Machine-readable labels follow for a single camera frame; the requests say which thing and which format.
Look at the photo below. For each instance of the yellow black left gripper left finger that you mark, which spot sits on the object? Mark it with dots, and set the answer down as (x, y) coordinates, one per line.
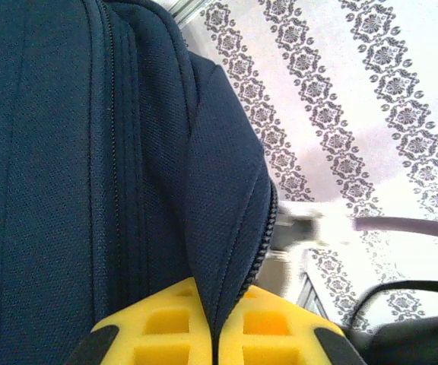
(158, 342)

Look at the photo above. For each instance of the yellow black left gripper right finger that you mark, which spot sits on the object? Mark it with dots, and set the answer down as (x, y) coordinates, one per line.
(280, 342)

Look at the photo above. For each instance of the navy blue student backpack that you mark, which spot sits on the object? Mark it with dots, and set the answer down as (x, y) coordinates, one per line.
(70, 152)

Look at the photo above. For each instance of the aluminium frame post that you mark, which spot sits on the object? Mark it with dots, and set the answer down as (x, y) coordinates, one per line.
(188, 11)

